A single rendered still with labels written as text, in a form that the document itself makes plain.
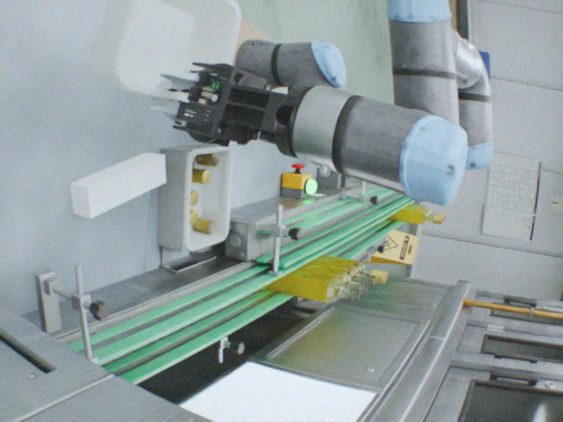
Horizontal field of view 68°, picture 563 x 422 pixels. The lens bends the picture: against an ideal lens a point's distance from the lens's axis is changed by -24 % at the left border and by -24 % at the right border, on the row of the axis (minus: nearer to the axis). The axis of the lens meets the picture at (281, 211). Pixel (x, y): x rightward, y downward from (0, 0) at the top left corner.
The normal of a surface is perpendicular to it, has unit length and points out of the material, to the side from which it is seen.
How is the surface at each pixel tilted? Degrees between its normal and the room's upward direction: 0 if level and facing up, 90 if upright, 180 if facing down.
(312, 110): 89
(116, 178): 0
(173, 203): 90
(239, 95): 9
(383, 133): 89
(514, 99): 90
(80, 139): 0
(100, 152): 0
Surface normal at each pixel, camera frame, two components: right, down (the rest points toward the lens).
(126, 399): 0.07, -0.98
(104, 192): 0.88, 0.15
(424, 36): -0.21, 0.21
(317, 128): -0.48, 0.15
